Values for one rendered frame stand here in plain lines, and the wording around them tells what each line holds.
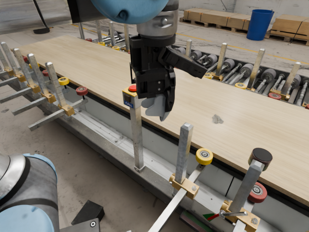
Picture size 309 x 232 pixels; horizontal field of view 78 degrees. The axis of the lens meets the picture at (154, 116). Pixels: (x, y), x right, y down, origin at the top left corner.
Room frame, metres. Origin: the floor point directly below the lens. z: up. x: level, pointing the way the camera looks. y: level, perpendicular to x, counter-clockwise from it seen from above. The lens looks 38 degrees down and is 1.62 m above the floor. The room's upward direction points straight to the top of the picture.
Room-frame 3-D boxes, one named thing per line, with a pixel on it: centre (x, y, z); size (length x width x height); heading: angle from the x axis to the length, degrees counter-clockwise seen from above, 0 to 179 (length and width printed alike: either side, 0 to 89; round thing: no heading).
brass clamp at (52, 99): (1.29, 0.84, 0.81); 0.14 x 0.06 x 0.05; 51
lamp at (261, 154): (0.41, -0.34, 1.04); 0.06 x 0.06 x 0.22; 51
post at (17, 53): (1.46, 1.05, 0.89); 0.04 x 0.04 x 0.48; 51
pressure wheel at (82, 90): (1.24, 0.54, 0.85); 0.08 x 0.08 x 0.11
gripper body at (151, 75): (0.38, 0.00, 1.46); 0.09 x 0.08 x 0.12; 108
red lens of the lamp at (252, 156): (0.41, -0.34, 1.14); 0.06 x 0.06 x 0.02
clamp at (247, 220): (0.36, -0.33, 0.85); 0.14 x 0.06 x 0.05; 51
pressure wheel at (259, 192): (0.43, -0.41, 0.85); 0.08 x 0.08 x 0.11
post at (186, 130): (0.52, -0.12, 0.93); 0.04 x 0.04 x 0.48; 51
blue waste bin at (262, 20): (5.71, -2.90, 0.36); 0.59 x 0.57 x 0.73; 137
